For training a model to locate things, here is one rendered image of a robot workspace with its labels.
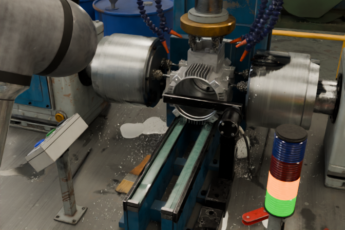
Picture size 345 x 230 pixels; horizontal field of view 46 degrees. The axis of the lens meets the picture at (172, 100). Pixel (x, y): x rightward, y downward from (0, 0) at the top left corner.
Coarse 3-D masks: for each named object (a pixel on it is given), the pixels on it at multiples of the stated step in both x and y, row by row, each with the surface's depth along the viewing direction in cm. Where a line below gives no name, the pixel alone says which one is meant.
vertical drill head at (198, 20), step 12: (204, 0) 125; (216, 0) 125; (192, 12) 129; (204, 12) 127; (216, 12) 127; (180, 24) 132; (192, 24) 126; (204, 24) 126; (216, 24) 126; (228, 24) 126; (192, 36) 130; (204, 36) 127; (216, 36) 127; (192, 48) 133; (216, 48) 130
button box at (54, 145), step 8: (72, 120) 106; (80, 120) 108; (56, 128) 107; (64, 128) 103; (72, 128) 105; (80, 128) 107; (48, 136) 102; (56, 136) 100; (64, 136) 102; (72, 136) 104; (40, 144) 98; (48, 144) 97; (56, 144) 99; (64, 144) 101; (32, 152) 97; (40, 152) 96; (48, 152) 96; (56, 152) 98; (32, 160) 98; (40, 160) 97; (48, 160) 96; (40, 168) 98
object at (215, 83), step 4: (224, 60) 141; (228, 60) 142; (224, 64) 142; (228, 64) 141; (176, 76) 129; (180, 76) 130; (176, 80) 130; (212, 80) 128; (216, 80) 127; (212, 84) 127; (216, 84) 126; (172, 112) 136; (176, 112) 136; (176, 116) 136; (212, 116) 132; (216, 116) 132; (212, 120) 133
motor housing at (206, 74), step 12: (192, 72) 129; (204, 72) 130; (228, 72) 138; (180, 84) 140; (192, 84) 151; (204, 96) 149; (216, 96) 147; (228, 96) 139; (180, 108) 136; (192, 108) 140; (192, 120) 135; (204, 120) 137
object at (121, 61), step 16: (112, 48) 135; (128, 48) 134; (144, 48) 133; (160, 48) 141; (96, 64) 137; (112, 64) 134; (128, 64) 132; (144, 64) 131; (160, 64) 143; (96, 80) 138; (112, 80) 135; (128, 80) 133; (144, 80) 132; (160, 80) 146; (112, 96) 139; (128, 96) 136; (144, 96) 134; (160, 96) 149
